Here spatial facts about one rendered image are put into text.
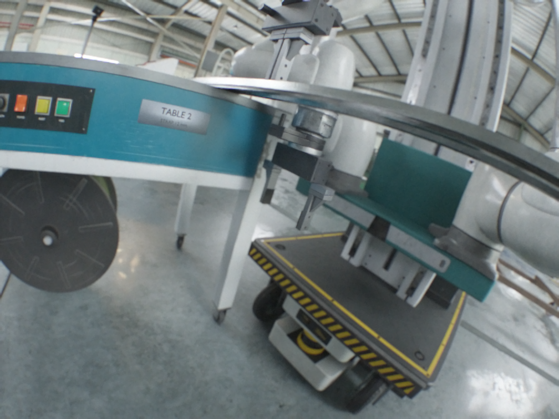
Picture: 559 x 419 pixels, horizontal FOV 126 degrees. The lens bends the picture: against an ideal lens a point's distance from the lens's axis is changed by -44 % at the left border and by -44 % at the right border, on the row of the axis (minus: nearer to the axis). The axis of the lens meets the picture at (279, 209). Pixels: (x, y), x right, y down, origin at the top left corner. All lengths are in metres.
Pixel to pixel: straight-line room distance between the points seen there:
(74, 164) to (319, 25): 0.51
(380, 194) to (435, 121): 0.60
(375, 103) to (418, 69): 0.68
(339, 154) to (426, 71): 0.45
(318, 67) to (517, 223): 0.48
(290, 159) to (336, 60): 0.23
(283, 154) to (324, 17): 0.30
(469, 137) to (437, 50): 0.78
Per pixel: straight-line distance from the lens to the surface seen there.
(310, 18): 0.43
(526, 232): 0.52
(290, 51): 0.45
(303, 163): 0.51
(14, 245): 0.89
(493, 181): 0.61
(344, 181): 0.77
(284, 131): 0.47
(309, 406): 0.85
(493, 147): 0.25
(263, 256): 0.78
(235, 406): 0.77
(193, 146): 0.57
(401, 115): 0.27
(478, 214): 0.61
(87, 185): 0.74
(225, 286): 0.81
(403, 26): 11.95
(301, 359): 0.80
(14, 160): 0.59
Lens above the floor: 0.68
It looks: 17 degrees down
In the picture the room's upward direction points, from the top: 19 degrees clockwise
